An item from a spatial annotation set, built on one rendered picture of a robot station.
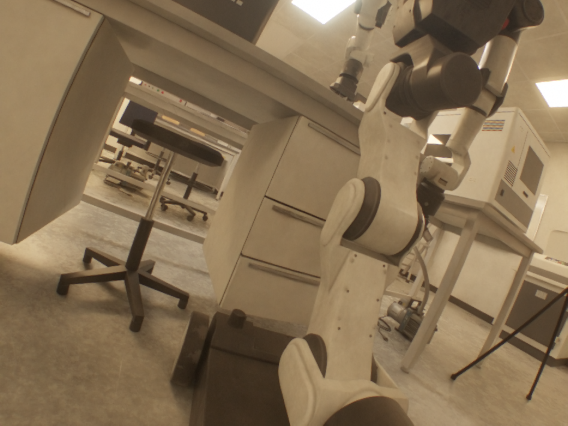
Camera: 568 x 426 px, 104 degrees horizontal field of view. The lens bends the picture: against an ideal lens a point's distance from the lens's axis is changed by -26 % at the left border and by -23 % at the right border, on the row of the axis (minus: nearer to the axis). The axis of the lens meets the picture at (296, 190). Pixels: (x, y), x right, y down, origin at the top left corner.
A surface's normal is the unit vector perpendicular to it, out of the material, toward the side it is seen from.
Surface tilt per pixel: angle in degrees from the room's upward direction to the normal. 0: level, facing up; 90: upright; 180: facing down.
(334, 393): 54
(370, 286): 65
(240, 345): 45
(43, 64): 90
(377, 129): 112
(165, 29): 90
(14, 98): 90
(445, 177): 108
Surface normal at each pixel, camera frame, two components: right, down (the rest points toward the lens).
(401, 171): 0.36, -0.29
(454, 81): 0.18, 0.18
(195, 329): 0.42, -0.82
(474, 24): -0.02, 0.37
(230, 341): 0.44, -0.59
